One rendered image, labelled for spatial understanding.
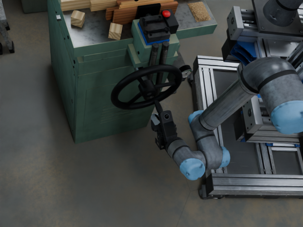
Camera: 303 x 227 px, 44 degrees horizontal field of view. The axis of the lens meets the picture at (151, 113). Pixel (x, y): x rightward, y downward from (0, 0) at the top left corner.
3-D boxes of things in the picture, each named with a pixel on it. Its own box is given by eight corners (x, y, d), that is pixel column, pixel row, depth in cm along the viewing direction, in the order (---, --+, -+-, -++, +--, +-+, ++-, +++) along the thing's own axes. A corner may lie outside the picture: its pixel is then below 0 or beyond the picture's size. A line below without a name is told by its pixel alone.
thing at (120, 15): (113, 25, 144) (115, 12, 138) (112, 23, 145) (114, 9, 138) (173, 16, 152) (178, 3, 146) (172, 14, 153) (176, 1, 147)
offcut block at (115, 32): (109, 29, 143) (110, 22, 140) (121, 31, 144) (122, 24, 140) (107, 38, 141) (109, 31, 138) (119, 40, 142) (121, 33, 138)
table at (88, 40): (79, 79, 137) (80, 70, 132) (58, 15, 149) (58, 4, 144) (222, 51, 157) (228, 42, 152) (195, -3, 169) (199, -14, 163)
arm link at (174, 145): (172, 148, 132) (192, 142, 135) (166, 140, 136) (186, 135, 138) (171, 164, 136) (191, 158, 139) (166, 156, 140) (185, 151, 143)
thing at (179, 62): (169, 84, 180) (173, 75, 173) (160, 64, 185) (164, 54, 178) (185, 81, 183) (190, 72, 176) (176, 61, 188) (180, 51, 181)
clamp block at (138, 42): (139, 63, 142) (143, 48, 134) (128, 35, 147) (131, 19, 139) (174, 56, 147) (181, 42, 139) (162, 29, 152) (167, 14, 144)
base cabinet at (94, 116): (74, 145, 214) (76, 77, 153) (49, 62, 236) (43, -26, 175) (147, 127, 228) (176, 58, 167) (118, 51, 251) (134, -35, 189)
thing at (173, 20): (146, 45, 135) (149, 35, 130) (136, 22, 139) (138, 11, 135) (179, 39, 139) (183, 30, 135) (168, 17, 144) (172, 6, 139)
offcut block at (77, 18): (81, 27, 141) (81, 20, 137) (70, 24, 141) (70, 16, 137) (84, 20, 143) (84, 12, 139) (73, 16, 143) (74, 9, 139)
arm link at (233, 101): (259, 37, 105) (178, 120, 143) (275, 69, 101) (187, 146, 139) (288, 38, 111) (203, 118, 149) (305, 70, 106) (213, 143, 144)
